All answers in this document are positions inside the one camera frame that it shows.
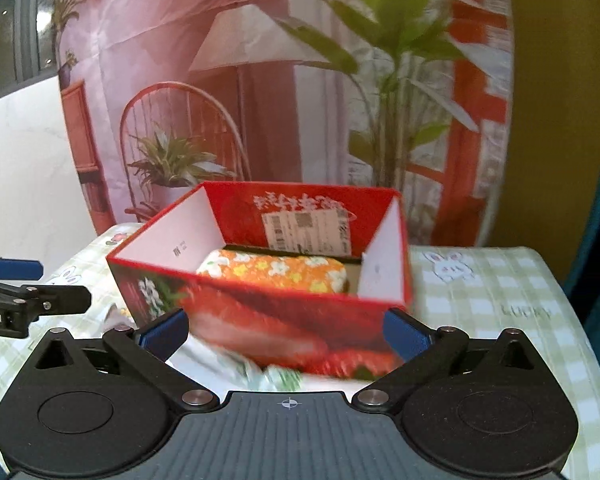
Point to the green checked tablecloth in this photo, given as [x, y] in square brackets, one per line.
[479, 290]

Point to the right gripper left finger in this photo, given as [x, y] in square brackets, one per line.
[146, 351]

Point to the red strawberry cardboard box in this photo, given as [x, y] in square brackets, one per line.
[333, 335]

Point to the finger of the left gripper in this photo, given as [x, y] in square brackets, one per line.
[54, 299]
[20, 269]

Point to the orange floral pouch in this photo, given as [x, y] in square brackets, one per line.
[317, 274]

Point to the white knotted cloth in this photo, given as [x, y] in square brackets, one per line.
[223, 371]

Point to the printed living room backdrop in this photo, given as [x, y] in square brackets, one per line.
[415, 95]

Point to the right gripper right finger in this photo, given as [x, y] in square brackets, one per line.
[427, 354]

